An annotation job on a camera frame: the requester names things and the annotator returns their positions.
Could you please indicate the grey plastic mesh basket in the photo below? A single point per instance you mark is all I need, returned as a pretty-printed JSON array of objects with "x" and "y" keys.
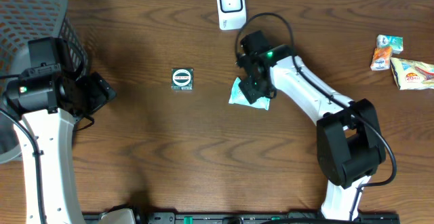
[{"x": 26, "y": 20}]

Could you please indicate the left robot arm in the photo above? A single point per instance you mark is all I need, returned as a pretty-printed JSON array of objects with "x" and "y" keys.
[{"x": 50, "y": 102}]

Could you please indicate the white blue snack bag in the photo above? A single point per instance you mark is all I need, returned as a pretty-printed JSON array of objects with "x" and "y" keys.
[{"x": 411, "y": 74}]

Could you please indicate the green snack packet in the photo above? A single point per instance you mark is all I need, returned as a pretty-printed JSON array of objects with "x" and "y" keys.
[{"x": 238, "y": 98}]

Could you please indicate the orange snack packet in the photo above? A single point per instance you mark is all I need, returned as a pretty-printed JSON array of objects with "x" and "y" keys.
[{"x": 381, "y": 59}]

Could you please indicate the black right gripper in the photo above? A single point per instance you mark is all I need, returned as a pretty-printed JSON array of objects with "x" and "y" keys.
[{"x": 249, "y": 91}]

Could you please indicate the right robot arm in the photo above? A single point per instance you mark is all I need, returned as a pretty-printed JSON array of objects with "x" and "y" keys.
[{"x": 350, "y": 145}]

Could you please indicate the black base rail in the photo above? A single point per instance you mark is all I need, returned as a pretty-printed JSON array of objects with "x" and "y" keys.
[{"x": 291, "y": 217}]

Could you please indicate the round white red lid cup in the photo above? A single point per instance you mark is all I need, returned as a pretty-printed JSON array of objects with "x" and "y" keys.
[{"x": 182, "y": 79}]

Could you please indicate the white barcode scanner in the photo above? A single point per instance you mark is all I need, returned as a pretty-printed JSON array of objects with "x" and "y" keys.
[{"x": 232, "y": 14}]

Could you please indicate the small teal white packet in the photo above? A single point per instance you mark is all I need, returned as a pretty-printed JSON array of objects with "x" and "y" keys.
[{"x": 396, "y": 43}]

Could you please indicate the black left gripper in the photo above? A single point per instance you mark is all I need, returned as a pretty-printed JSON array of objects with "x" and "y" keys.
[{"x": 100, "y": 89}]

